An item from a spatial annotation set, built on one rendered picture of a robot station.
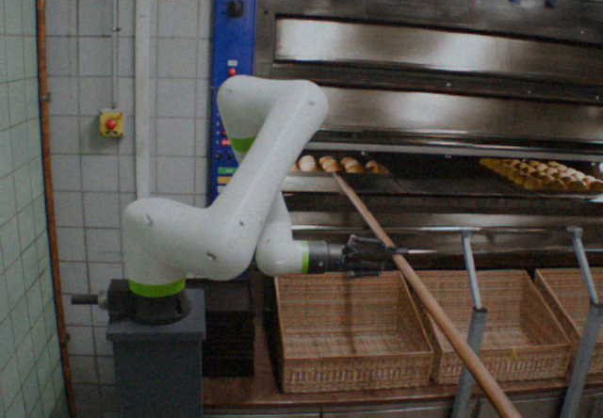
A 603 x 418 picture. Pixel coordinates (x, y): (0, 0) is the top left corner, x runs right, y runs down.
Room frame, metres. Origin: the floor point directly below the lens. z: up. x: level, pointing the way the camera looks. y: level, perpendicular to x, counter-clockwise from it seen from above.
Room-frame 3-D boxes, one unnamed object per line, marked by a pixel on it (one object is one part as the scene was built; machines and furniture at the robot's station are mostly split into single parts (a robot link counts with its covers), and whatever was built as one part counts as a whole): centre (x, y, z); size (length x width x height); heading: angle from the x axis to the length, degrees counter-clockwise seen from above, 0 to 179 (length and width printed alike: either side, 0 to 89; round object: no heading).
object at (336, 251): (1.44, -0.13, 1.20); 0.09 x 0.07 x 0.08; 98
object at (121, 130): (2.00, 0.73, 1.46); 0.10 x 0.07 x 0.10; 97
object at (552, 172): (2.74, -1.27, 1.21); 0.61 x 0.48 x 0.06; 7
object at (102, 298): (1.05, 0.36, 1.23); 0.26 x 0.15 x 0.06; 101
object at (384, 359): (1.90, -0.21, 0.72); 0.56 x 0.49 x 0.28; 98
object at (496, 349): (1.97, -0.80, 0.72); 0.56 x 0.49 x 0.28; 96
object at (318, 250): (1.43, -0.05, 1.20); 0.12 x 0.06 x 0.09; 8
